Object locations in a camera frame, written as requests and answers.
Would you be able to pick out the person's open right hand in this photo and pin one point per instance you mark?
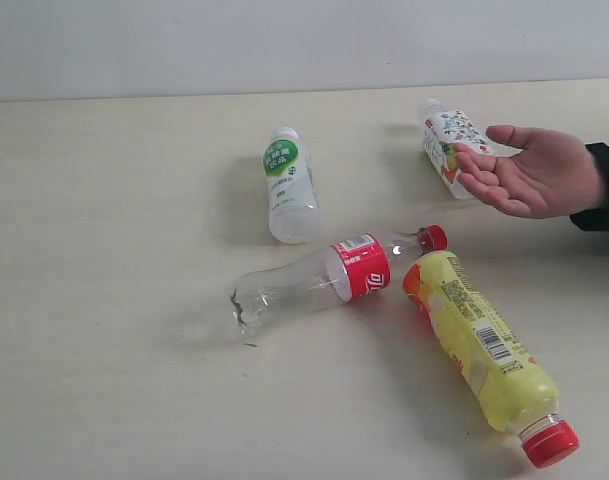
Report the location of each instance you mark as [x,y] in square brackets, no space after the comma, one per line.
[552,173]

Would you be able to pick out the white tea bottle colourful label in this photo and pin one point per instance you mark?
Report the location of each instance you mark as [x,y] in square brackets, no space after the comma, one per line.
[443,126]

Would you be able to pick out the yellow juice bottle red cap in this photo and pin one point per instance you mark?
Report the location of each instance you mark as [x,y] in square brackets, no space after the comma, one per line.
[516,395]

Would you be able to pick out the clear red-label cola bottle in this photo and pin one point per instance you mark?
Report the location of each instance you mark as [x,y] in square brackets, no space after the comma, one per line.
[340,273]

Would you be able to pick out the white bottle green label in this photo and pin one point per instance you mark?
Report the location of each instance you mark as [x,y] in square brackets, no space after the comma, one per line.
[295,216]

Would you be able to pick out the black jacket sleeve forearm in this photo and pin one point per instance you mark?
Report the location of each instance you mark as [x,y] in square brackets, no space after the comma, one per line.
[596,218]

